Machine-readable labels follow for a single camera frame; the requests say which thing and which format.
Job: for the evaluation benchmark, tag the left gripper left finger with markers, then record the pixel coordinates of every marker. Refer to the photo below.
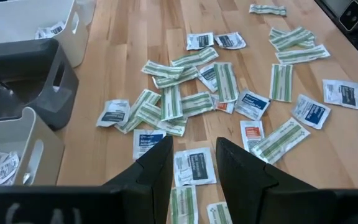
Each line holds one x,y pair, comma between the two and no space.
154,174

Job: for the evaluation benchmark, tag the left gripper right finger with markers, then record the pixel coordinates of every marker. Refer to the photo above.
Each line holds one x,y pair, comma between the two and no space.
244,180

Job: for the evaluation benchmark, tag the white antiseptic towelette packet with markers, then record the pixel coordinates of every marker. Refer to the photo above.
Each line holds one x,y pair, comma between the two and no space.
252,104
342,93
311,111
230,40
207,76
148,143
113,112
50,31
194,166
200,40

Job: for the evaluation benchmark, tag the light grey plastic bin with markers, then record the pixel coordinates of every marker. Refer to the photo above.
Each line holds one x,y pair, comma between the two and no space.
42,140

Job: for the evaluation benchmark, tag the dark grey plastic bin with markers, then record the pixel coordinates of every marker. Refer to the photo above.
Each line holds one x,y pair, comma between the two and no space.
57,102

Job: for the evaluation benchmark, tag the white plastic bin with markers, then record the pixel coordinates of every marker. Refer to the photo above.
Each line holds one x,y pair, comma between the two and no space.
73,46

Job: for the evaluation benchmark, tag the black tripod camera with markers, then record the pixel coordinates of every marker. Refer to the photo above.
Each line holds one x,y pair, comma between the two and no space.
351,14

